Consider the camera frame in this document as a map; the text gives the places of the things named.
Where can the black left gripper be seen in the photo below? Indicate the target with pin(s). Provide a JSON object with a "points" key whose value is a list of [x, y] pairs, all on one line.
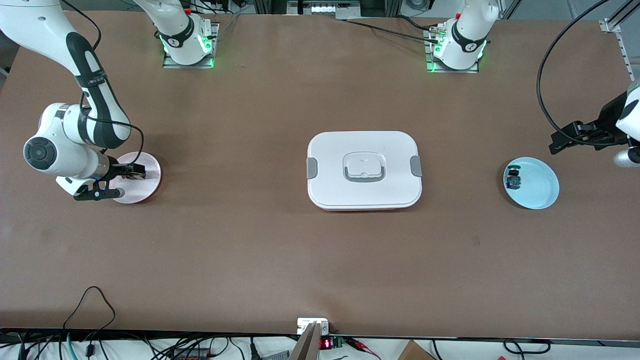
{"points": [[606, 121]]}

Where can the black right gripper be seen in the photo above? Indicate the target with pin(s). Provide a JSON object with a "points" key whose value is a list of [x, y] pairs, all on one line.
{"points": [[118, 171]]}

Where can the orange and black switch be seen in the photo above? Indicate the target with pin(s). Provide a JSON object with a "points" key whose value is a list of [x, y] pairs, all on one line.
{"points": [[137, 173]]}

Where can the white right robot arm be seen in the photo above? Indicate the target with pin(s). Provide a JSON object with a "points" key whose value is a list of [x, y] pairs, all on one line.
{"points": [[95, 90]]}

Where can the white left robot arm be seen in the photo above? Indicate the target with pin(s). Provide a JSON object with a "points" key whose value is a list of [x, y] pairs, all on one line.
{"points": [[467, 35]]}

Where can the white lunch box grey clips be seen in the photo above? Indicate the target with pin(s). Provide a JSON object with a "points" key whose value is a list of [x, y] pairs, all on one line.
{"points": [[365, 192]]}

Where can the brown cardboard box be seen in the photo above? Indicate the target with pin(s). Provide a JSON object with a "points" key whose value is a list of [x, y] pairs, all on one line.
{"points": [[415, 352]]}

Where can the pink round plate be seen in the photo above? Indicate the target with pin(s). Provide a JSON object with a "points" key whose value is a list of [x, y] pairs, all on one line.
{"points": [[145, 190]]}

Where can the light blue round plate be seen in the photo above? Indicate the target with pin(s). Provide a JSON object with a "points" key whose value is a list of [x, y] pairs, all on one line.
{"points": [[537, 185]]}

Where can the aluminium profile bar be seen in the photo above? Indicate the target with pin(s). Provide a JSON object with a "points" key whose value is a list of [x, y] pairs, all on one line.
{"points": [[306, 345]]}

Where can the white power strip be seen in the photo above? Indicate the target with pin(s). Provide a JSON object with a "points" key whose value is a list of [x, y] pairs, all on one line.
{"points": [[325, 7]]}

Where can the red digit display module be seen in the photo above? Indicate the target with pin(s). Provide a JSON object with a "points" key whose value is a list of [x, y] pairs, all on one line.
{"points": [[325, 343]]}

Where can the red alligator clip lead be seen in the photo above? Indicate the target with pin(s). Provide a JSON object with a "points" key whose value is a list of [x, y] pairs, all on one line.
{"points": [[362, 345]]}

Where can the blue and black switch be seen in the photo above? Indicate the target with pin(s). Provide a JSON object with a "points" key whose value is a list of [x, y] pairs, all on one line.
{"points": [[513, 179]]}

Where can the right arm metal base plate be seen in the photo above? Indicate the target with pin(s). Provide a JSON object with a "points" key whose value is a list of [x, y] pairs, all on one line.
{"points": [[172, 65]]}

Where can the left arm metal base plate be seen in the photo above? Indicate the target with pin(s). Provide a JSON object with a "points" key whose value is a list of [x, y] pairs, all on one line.
{"points": [[452, 71]]}

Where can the white metal bracket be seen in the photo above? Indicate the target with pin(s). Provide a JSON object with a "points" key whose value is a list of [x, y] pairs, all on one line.
{"points": [[303, 324]]}

